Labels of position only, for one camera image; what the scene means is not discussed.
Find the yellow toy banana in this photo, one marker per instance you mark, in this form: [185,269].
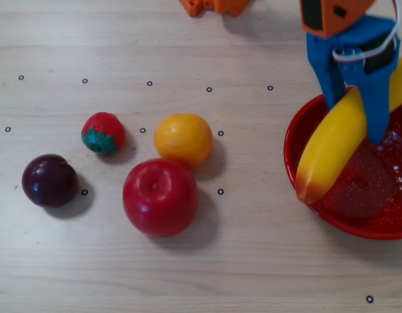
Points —
[331,146]

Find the red toy apple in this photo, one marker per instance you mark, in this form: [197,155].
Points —
[160,199]

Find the blue gripper with motor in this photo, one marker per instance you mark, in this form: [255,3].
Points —
[352,70]

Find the red speckled bowl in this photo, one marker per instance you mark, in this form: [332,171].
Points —
[367,208]

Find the dark purple toy plum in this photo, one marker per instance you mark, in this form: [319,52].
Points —
[49,181]

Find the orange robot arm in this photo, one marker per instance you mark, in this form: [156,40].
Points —
[337,13]

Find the orange toy fruit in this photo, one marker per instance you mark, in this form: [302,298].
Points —
[183,138]

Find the red toy strawberry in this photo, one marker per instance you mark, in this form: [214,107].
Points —
[104,128]

